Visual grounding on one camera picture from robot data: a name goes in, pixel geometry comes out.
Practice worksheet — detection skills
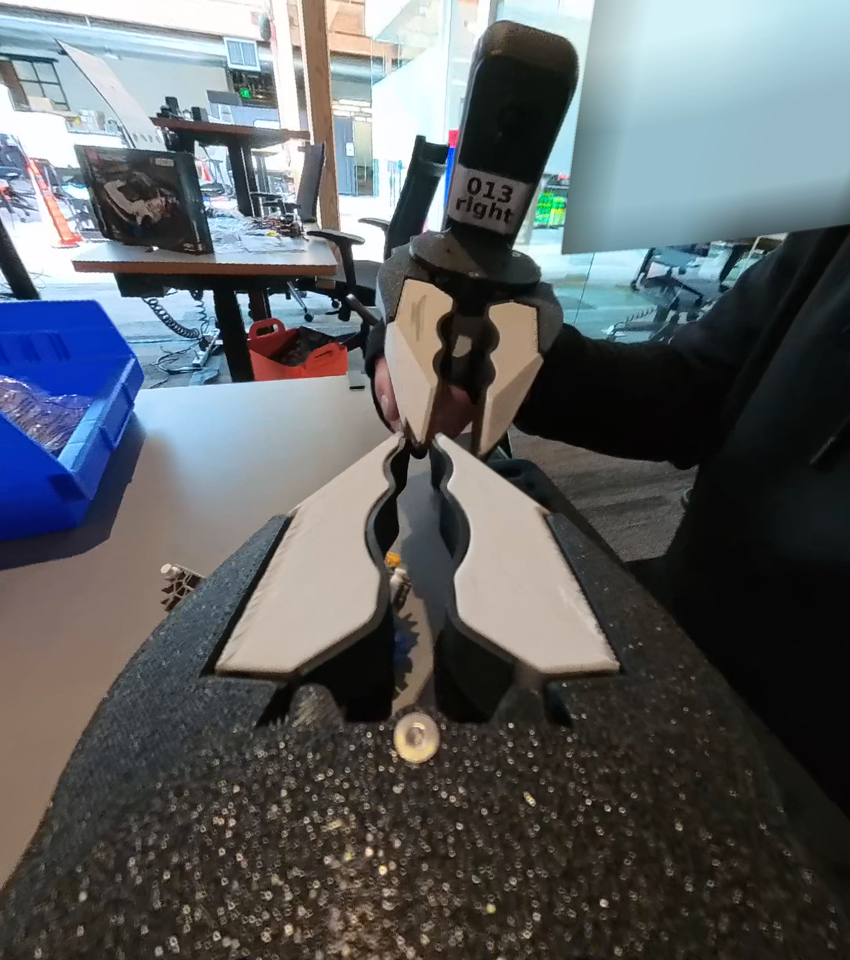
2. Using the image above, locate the person's right hand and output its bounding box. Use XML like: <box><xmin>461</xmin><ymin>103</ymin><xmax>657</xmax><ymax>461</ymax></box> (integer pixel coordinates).
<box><xmin>372</xmin><ymin>362</ymin><xmax>474</xmax><ymax>444</ymax></box>

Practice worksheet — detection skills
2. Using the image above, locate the black perforated board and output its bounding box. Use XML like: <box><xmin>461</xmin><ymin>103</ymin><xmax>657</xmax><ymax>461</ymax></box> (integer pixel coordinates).
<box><xmin>496</xmin><ymin>457</ymin><xmax>684</xmax><ymax>609</ymax></box>

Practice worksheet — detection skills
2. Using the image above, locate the wooden post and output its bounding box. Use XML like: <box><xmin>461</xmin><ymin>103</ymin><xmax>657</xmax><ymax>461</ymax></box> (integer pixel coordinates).
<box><xmin>301</xmin><ymin>0</ymin><xmax>342</xmax><ymax>234</ymax></box>

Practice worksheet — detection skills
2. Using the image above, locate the dark wooden table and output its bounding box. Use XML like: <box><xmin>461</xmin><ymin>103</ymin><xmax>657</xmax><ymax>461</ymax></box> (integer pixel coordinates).
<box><xmin>151</xmin><ymin>116</ymin><xmax>312</xmax><ymax>219</ymax></box>

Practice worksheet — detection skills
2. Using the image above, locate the person's right forearm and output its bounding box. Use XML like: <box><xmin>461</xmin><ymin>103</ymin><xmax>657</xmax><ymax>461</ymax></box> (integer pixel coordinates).
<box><xmin>515</xmin><ymin>225</ymin><xmax>793</xmax><ymax>470</ymax></box>

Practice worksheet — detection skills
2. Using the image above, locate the black printed box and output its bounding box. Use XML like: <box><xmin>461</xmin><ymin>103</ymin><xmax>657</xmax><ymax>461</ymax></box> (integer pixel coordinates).
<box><xmin>74</xmin><ymin>144</ymin><xmax>214</xmax><ymax>255</ymax></box>

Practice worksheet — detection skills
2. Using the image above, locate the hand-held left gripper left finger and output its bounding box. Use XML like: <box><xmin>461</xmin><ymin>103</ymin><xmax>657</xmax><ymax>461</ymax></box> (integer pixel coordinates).
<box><xmin>213</xmin><ymin>433</ymin><xmax>407</xmax><ymax>710</ymax></box>

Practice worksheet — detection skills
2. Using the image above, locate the black coiled cable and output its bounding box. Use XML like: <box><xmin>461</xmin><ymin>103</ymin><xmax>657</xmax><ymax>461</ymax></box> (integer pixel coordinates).
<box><xmin>143</xmin><ymin>296</ymin><xmax>204</xmax><ymax>339</ymax></box>

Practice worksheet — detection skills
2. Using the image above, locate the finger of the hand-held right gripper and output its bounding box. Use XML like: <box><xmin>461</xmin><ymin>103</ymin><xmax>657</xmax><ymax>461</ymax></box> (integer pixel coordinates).
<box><xmin>470</xmin><ymin>300</ymin><xmax>546</xmax><ymax>460</ymax></box>
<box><xmin>383</xmin><ymin>277</ymin><xmax>456</xmax><ymax>451</ymax></box>

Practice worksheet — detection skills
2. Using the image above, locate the person's black hoodie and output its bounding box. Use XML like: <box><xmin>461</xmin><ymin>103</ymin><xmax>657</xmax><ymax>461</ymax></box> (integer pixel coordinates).
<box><xmin>665</xmin><ymin>221</ymin><xmax>850</xmax><ymax>864</ymax></box>

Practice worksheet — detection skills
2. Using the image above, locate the blue plastic bin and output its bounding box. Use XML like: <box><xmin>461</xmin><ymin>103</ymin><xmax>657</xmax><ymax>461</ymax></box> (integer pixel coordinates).
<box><xmin>0</xmin><ymin>300</ymin><xmax>144</xmax><ymax>552</ymax></box>

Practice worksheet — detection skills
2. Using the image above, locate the clear plastic bag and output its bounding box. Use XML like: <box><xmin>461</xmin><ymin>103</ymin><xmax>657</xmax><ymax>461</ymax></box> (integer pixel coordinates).
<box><xmin>0</xmin><ymin>366</ymin><xmax>96</xmax><ymax>455</ymax></box>

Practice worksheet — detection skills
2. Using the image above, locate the red orange tote bag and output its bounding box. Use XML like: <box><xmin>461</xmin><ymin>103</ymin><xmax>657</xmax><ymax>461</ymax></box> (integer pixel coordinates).
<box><xmin>247</xmin><ymin>317</ymin><xmax>351</xmax><ymax>382</ymax></box>

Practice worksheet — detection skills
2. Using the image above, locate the wooden desk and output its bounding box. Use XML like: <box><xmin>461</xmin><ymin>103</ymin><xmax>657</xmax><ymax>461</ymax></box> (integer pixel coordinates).
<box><xmin>72</xmin><ymin>238</ymin><xmax>339</xmax><ymax>384</ymax></box>

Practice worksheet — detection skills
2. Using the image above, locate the black mesh office chair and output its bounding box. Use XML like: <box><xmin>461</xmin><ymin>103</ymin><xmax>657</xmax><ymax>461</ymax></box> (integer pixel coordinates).
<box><xmin>252</xmin><ymin>142</ymin><xmax>366</xmax><ymax>320</ymax></box>

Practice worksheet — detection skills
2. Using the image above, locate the red yellow grey toy model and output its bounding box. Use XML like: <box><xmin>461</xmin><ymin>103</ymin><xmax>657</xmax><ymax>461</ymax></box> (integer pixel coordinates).
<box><xmin>160</xmin><ymin>562</ymin><xmax>206</xmax><ymax>612</ymax></box>

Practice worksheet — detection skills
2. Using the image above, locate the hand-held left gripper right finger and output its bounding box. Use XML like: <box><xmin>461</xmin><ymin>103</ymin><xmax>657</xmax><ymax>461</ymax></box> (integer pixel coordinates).
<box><xmin>431</xmin><ymin>433</ymin><xmax>622</xmax><ymax>724</ymax></box>

